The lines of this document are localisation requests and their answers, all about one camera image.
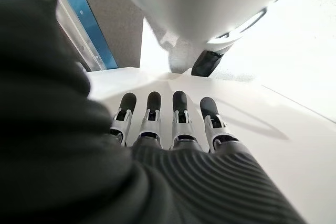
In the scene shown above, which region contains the black robot left foot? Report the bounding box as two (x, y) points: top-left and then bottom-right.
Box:
(191, 50), (225, 78)

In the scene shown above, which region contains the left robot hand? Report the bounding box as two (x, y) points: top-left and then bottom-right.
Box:
(0, 0), (308, 224)

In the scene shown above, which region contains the blue panel with metal frame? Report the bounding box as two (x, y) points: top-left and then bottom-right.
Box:
(51, 0), (118, 72)

